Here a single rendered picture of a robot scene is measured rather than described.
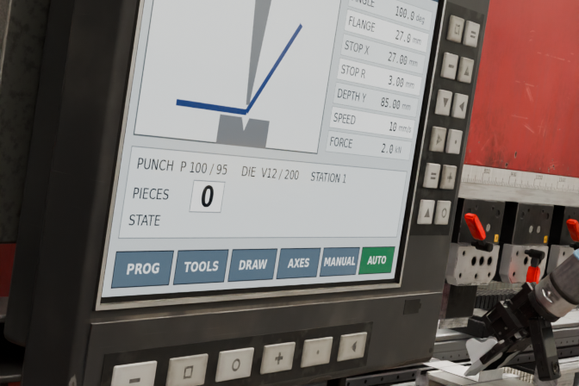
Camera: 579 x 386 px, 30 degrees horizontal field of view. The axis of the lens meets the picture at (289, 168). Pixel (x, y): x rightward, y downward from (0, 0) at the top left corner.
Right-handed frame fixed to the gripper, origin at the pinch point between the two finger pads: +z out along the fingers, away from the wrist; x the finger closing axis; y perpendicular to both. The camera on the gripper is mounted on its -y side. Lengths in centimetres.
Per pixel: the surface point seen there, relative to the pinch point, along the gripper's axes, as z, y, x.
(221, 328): -56, -22, 129
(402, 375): 28.0, 16.5, -20.0
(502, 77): -41, 39, 4
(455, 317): -3.3, 10.9, 2.1
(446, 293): -6.5, 14.4, 5.7
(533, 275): -14.8, 12.2, -13.9
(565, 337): 24, 19, -97
